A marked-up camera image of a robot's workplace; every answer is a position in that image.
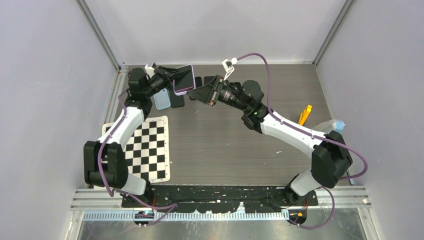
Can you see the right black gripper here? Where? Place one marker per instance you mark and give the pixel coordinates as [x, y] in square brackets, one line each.
[207, 94]

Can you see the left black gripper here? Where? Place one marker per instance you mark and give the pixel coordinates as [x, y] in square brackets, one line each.
[168, 75]

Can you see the phone with lilac case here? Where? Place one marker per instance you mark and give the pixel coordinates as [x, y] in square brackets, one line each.
[185, 83]

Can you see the light blue case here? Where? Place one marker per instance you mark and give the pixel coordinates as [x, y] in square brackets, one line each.
[162, 99]

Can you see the black camera-hole case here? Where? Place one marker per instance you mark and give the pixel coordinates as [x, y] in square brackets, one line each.
[198, 81]

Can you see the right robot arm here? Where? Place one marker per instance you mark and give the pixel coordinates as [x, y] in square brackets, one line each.
[329, 159]

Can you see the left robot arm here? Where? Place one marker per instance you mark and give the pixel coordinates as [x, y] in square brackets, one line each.
[104, 159]

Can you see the checkerboard calibration mat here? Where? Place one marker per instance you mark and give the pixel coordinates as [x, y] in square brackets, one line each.
[147, 153]

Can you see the yellow plastic tool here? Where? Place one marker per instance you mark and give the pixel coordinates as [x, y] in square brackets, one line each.
[304, 115]

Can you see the blue plastic bag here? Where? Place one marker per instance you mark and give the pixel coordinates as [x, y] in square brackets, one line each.
[330, 125]

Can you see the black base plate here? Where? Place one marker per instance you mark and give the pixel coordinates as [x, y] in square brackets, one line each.
[218, 199]

